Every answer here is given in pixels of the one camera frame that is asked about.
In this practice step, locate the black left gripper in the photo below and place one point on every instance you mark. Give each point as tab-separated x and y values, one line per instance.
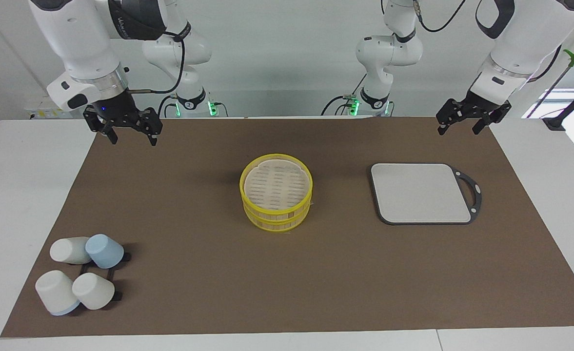
479	105

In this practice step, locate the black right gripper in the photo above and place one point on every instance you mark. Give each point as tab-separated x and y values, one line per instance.
118	109

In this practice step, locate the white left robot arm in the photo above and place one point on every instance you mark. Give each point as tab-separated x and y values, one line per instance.
525	39

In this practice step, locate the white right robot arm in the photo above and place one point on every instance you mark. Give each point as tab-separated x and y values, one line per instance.
77	39

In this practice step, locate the yellow bamboo steamer basket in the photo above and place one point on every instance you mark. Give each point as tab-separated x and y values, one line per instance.
277	218

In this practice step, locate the white labelled box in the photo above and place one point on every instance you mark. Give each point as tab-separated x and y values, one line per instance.
43	113

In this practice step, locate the light blue cup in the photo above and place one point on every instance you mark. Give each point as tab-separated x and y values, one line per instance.
104	251

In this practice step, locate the plain white cup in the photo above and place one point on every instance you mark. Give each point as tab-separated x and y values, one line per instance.
93	291
67	250

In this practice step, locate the brown table mat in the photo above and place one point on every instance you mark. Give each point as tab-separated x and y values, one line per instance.
194	268

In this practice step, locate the black cup rack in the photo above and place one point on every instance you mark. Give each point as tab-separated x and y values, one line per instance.
119	296

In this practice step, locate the white cup blue rim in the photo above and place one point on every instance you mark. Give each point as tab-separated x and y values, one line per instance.
55	292

